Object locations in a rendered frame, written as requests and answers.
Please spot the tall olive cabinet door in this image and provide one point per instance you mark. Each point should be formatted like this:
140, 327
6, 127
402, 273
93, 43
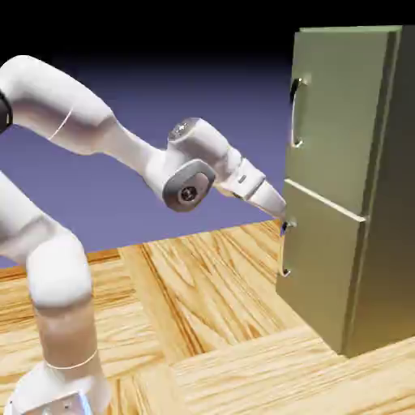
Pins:
337, 120

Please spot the olive green cabinet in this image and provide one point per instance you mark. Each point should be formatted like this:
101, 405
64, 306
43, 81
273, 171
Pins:
385, 194

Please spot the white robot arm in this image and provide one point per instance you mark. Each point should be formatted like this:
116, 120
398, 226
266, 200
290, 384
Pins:
81, 129

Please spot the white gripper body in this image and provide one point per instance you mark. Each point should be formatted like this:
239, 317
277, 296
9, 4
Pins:
268, 197

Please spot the short olive cabinet door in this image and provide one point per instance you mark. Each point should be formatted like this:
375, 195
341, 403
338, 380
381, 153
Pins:
319, 262

